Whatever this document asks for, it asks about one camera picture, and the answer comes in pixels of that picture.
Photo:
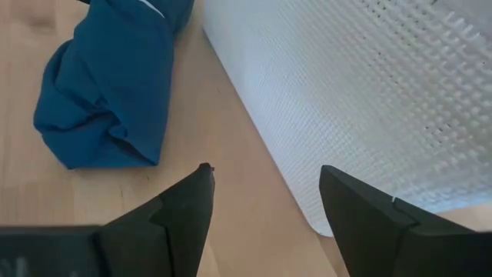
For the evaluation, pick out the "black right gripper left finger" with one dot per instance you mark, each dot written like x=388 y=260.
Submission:
x=177 y=231

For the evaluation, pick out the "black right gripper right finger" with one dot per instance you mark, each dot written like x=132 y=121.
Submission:
x=384 y=238

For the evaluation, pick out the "white plastic basket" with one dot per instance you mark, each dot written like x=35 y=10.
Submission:
x=365 y=96

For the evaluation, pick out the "blue cloth bundle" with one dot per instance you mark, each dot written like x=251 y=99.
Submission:
x=107 y=88

